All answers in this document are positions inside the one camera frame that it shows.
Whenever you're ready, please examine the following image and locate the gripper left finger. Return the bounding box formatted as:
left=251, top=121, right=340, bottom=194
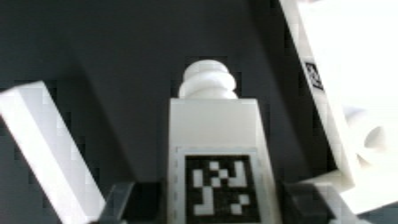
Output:
left=89, top=182, right=162, bottom=224

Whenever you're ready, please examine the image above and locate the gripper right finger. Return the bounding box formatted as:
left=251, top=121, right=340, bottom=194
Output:
left=281, top=181, right=361, bottom=224

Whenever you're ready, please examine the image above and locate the white table leg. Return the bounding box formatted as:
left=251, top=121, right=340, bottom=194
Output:
left=167, top=60, right=283, bottom=224

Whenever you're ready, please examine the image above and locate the white square tabletop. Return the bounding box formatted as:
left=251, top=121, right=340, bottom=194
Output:
left=279, top=0, right=398, bottom=214

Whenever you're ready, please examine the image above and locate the white U-shaped fence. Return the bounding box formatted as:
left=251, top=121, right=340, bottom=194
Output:
left=0, top=81, right=105, bottom=224

